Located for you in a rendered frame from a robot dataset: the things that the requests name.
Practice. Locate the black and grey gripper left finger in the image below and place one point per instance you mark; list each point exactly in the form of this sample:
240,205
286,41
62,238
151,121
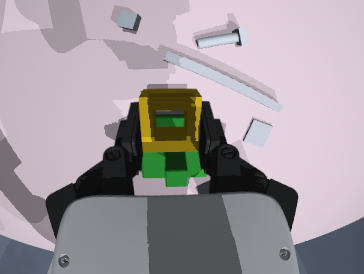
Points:
124,157

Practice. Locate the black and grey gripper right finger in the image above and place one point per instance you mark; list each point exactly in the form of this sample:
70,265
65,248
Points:
233,174

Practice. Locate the yellow square nut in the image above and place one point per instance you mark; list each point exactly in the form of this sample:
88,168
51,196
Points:
170,139

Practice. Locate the silver square-head bolt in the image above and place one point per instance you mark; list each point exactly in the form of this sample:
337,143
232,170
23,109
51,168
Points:
240,36

